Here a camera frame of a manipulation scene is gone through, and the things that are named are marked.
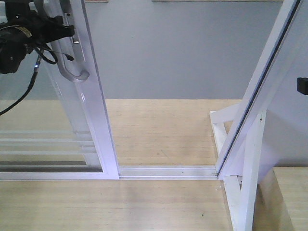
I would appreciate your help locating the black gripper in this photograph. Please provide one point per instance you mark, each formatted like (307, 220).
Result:
(30, 27)

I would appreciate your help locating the silver door handle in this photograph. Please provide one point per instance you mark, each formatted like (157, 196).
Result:
(71, 51)

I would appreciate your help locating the white framed transparent sliding door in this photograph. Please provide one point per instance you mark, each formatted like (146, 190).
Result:
(52, 128)

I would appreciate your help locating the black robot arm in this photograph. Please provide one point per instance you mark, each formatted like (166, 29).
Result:
(11, 52)

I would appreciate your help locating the light wooden base platform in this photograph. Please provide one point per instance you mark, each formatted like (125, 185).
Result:
(146, 132)

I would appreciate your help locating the light wooden box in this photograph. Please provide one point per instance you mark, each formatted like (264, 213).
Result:
(282, 200)

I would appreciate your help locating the white outer door frame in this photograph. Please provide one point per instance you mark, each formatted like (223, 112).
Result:
(278, 54)

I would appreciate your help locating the black box on wall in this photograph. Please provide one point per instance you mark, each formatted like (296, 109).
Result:
(302, 85)

